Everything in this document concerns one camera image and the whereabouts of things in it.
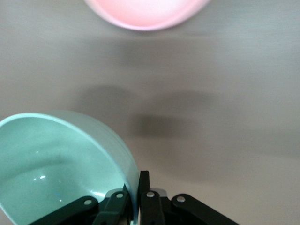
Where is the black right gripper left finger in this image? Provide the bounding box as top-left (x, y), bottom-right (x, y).
top-left (30, 185), bottom-right (132, 225)

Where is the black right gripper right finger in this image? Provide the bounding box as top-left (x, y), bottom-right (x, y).
top-left (140, 170), bottom-right (240, 225)

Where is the pale green bowl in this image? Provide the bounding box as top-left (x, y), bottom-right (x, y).
top-left (0, 110), bottom-right (141, 225)

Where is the pink bowl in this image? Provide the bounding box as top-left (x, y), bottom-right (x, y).
top-left (83, 0), bottom-right (211, 31)

